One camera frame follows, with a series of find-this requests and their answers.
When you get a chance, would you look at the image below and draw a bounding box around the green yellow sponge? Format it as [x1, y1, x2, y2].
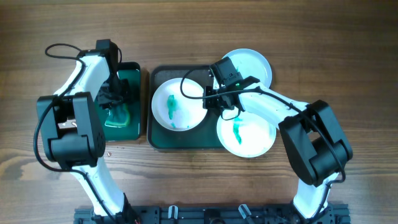
[104, 103, 131, 128]

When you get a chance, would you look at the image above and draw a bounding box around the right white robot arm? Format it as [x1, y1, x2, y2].
[203, 77, 353, 223]

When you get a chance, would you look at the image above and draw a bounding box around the small green water tray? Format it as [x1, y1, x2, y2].
[95, 62, 141, 141]

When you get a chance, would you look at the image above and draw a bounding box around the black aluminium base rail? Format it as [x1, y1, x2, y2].
[73, 203, 351, 224]

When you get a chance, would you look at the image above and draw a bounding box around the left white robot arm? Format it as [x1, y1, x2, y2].
[34, 49, 139, 223]

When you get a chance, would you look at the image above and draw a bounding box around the white plate stained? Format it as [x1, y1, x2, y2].
[223, 49, 272, 88]
[216, 110, 276, 158]
[151, 78, 207, 131]

